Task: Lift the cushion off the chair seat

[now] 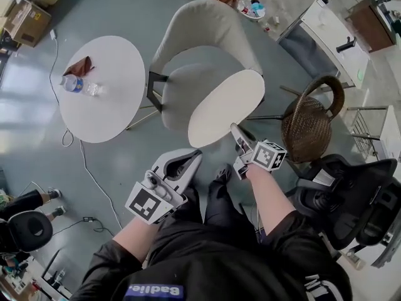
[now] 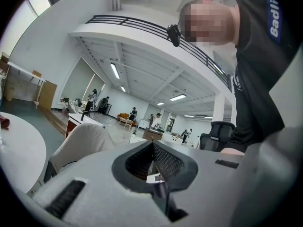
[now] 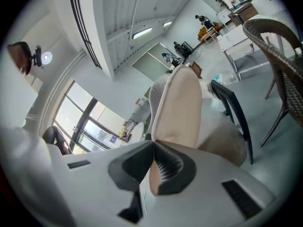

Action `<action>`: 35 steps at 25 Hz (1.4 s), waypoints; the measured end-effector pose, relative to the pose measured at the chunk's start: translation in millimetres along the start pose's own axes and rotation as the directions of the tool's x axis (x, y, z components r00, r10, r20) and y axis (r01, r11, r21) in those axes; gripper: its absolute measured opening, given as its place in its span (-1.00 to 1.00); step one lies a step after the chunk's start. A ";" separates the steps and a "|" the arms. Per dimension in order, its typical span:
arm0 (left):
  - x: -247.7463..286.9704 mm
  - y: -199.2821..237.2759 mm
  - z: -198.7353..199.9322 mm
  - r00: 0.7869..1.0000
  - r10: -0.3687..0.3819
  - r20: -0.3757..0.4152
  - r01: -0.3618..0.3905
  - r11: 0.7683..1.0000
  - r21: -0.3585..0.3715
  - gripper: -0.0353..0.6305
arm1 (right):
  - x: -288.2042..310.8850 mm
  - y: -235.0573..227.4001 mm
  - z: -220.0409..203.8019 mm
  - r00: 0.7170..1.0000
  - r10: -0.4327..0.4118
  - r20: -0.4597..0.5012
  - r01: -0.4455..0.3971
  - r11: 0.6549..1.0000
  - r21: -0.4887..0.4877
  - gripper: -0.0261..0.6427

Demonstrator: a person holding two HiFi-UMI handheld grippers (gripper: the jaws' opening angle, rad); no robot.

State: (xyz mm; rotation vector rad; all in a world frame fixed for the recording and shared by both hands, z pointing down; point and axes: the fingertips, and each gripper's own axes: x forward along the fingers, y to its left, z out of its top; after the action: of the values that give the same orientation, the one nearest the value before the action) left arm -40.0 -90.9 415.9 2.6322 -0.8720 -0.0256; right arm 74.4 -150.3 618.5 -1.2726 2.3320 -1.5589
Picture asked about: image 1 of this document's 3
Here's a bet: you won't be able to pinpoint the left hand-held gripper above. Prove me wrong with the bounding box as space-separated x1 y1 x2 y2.
125 149 203 225

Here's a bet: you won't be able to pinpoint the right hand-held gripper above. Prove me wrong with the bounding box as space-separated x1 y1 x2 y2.
231 123 288 180

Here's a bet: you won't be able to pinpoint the person's left forearm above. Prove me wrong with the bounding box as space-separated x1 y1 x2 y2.
112 213 165 271

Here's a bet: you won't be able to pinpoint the person's right forearm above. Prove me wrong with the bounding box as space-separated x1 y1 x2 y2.
246 164 296 236

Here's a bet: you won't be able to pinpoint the brown wicker chair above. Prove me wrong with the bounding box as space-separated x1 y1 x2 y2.
247 75 346 164

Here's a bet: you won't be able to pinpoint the black mesh office chair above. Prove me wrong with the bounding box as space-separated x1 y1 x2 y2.
286 154 399 268

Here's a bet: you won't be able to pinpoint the beige upholstered chair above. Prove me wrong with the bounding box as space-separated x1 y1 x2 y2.
146 0 266 132

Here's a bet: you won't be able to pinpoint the black padded office chair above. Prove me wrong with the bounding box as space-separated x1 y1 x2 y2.
0 210 54 254

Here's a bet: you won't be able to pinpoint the person's black shoe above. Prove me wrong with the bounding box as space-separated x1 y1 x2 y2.
214 163 233 185

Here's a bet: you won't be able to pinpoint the person's black trousers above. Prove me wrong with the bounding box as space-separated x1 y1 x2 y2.
158 164 263 235

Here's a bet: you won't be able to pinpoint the white round table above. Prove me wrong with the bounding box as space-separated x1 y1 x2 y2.
59 35 147 144

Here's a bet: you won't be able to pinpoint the person's black shirt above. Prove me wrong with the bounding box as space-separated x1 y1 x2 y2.
70 211 353 301

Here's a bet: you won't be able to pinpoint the metal rack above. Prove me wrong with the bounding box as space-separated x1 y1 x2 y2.
346 105 390 160

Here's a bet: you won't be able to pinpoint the white waste bin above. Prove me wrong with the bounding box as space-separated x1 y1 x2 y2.
237 0 268 22

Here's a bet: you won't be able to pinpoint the clear plastic water bottle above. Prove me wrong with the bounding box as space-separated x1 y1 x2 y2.
59 75 104 97

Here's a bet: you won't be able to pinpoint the brown cloth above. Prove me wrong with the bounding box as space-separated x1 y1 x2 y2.
63 56 96 77

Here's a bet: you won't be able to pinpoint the black tool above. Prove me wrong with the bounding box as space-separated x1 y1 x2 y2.
336 37 357 53

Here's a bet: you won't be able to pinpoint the white desk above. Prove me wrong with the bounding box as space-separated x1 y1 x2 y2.
299 0 371 88

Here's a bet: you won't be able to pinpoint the brown wooden cabinet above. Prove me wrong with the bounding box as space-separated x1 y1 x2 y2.
345 0 396 53

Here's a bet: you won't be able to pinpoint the cardboard box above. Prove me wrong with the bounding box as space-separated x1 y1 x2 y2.
3 0 53 48

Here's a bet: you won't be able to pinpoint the white cable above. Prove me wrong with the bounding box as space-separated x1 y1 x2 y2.
49 29 123 231

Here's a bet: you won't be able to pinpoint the black charger with cable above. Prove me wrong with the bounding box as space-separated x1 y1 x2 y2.
51 215 115 237

